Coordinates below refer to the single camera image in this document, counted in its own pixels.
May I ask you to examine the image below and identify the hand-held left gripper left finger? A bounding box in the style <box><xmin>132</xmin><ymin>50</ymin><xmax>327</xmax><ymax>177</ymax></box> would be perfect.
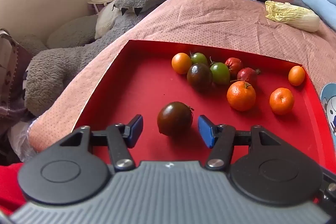
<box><xmin>45</xmin><ymin>114</ymin><xmax>144</xmax><ymax>172</ymax></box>

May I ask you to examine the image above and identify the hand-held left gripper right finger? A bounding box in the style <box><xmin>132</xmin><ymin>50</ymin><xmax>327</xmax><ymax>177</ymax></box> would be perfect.
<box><xmin>197</xmin><ymin>115</ymin><xmax>297</xmax><ymax>171</ymax></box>

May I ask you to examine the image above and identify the dark brown tomato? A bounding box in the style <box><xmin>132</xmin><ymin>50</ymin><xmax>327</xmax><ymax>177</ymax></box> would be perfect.
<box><xmin>187</xmin><ymin>63</ymin><xmax>214</xmax><ymax>92</ymax></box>
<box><xmin>157</xmin><ymin>101</ymin><xmax>194</xmax><ymax>137</ymax></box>

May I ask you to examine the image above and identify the red shallow box tray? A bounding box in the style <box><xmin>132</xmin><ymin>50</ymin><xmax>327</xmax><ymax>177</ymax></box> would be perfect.
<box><xmin>70</xmin><ymin>40</ymin><xmax>336</xmax><ymax>174</ymax></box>

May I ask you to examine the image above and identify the mandarin orange with stem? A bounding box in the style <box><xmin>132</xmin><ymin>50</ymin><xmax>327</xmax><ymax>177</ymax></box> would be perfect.
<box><xmin>227</xmin><ymin>81</ymin><xmax>257</xmax><ymax>112</ymax></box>

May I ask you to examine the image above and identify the red hawthorn fruit with stem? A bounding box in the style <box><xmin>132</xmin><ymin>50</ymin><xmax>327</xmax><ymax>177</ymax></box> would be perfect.
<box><xmin>230</xmin><ymin>67</ymin><xmax>262</xmax><ymax>86</ymax></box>

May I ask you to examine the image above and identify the small oval kumquat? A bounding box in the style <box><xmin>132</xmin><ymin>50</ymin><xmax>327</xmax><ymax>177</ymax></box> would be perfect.
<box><xmin>288</xmin><ymin>65</ymin><xmax>306</xmax><ymax>86</ymax></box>

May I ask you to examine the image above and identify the blue cartoon plate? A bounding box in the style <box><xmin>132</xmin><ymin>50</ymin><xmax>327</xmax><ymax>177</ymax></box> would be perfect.
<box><xmin>320</xmin><ymin>83</ymin><xmax>336</xmax><ymax>144</ymax></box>

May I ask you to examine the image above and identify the green tomato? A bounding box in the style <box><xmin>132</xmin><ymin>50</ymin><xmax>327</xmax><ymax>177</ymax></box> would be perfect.
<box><xmin>189</xmin><ymin>52</ymin><xmax>209</xmax><ymax>66</ymax></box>
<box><xmin>209</xmin><ymin>57</ymin><xmax>231</xmax><ymax>85</ymax></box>

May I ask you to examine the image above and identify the orange cherry tomato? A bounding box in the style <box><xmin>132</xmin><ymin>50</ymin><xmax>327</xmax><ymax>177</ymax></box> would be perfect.
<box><xmin>172</xmin><ymin>52</ymin><xmax>193</xmax><ymax>75</ymax></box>

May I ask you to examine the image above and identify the grey plush toy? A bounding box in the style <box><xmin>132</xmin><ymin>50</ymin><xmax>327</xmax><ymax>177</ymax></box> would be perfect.
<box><xmin>23</xmin><ymin>0</ymin><xmax>194</xmax><ymax>117</ymax></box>

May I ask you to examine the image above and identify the pink dotted quilt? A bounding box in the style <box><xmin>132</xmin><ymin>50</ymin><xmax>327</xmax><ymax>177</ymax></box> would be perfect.
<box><xmin>28</xmin><ymin>0</ymin><xmax>336</xmax><ymax>154</ymax></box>

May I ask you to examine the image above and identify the clear plastic bag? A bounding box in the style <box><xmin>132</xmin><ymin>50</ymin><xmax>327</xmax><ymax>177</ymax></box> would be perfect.
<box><xmin>7</xmin><ymin>119</ymin><xmax>40</xmax><ymax>163</ymax></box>

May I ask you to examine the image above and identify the patterned brown cloth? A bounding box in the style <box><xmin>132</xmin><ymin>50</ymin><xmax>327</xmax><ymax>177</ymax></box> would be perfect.
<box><xmin>0</xmin><ymin>28</ymin><xmax>35</xmax><ymax>135</ymax></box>

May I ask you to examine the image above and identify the red clothing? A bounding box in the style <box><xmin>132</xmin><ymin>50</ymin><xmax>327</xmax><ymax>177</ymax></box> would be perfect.
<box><xmin>0</xmin><ymin>162</ymin><xmax>27</xmax><ymax>215</ymax></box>

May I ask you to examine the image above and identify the napa cabbage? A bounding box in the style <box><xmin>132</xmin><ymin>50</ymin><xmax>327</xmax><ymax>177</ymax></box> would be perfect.
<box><xmin>265</xmin><ymin>0</ymin><xmax>321</xmax><ymax>33</ymax></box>

